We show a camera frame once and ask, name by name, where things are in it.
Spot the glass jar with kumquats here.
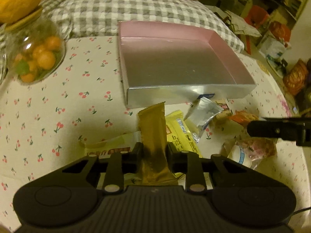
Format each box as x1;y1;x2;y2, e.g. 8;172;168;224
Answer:
4;16;71;85

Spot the gold snack bar wrapper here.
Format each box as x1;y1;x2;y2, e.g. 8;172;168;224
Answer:
138;102;178;186

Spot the silver box with pink inside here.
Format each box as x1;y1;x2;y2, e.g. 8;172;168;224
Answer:
118;21;256;108

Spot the cherry print tablecloth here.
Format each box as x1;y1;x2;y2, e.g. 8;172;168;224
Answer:
1;37;310;231

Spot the white cream cake packet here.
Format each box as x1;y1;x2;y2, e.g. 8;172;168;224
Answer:
83;131;141;158

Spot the silver foil snack packet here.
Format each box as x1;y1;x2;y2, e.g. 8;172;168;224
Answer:
184;97;224;143

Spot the grey checked quilt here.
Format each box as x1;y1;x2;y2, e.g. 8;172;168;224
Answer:
0;0;245;54

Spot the pink nougat bar packet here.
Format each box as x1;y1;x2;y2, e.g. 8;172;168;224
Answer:
222;137;277;169

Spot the yellow snack packet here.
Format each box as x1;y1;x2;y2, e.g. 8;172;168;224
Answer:
165;110;202;158

